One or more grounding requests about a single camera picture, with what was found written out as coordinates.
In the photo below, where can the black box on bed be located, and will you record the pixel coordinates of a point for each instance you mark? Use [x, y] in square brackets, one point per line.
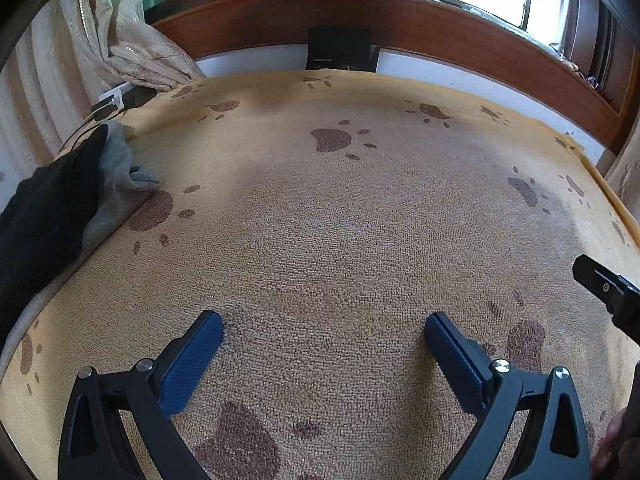
[341, 48]

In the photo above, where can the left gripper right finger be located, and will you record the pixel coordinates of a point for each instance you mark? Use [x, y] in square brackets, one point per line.
[553, 444]

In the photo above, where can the yellow paw-print blanket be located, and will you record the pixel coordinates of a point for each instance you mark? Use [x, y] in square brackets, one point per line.
[324, 217]

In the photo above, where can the white power strip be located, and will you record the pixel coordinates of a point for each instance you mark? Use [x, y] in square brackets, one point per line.
[123, 97]

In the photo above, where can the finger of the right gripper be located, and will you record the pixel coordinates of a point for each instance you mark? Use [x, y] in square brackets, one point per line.
[620, 296]

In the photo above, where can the grey sweatshirt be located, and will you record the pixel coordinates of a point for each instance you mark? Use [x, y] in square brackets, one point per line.
[125, 186]

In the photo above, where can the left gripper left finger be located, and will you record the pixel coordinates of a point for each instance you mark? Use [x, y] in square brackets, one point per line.
[94, 443]

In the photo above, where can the beige curtain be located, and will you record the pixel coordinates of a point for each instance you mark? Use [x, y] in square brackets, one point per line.
[69, 54]

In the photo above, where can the black knit garment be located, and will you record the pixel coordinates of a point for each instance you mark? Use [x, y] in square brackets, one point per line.
[43, 223]

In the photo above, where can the wooden headboard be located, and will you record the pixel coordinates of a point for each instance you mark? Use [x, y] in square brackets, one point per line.
[420, 27]

